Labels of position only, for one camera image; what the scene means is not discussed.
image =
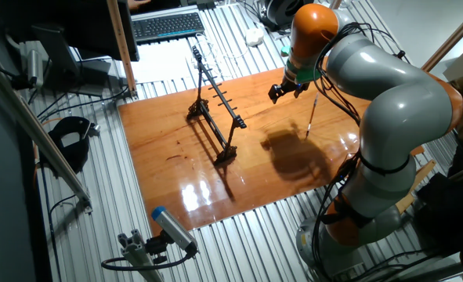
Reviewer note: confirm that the glossy brown wooden board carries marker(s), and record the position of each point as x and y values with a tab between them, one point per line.
176	137

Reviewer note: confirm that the pale wooden block stand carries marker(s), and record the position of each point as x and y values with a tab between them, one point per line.
423	176

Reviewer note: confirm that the white rounded plastic object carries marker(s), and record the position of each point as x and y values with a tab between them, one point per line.
254	37

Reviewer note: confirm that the aluminium profile post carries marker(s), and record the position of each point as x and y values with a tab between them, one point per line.
137	254

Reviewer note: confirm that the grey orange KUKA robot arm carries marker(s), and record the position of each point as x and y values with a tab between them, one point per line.
403	102

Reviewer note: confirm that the silver cylindrical camera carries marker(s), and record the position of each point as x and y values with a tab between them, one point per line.
35	68

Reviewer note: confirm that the black round fan device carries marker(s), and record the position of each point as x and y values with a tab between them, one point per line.
276	15

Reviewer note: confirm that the black computer keyboard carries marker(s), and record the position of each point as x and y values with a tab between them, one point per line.
167	26

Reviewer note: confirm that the bare operator hand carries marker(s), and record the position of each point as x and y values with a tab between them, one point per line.
137	4

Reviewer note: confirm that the silver camera with blue cap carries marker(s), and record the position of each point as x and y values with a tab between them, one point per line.
172	229

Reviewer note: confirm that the grey metal rail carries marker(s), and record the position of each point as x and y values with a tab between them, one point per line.
39	133

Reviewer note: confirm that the black ornate pen rack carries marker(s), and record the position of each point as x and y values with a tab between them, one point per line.
226	153

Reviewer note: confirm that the black computer monitor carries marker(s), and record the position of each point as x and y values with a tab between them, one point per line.
90	23

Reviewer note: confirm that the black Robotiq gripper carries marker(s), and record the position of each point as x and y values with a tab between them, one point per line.
293	86

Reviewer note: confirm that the light wooden frame beam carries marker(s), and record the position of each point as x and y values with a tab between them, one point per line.
450	39
121	47

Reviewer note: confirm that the white paper sheet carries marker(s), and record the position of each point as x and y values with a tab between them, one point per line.
160	62

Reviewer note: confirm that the thin brown calligraphy brush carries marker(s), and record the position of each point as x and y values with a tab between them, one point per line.
312	115

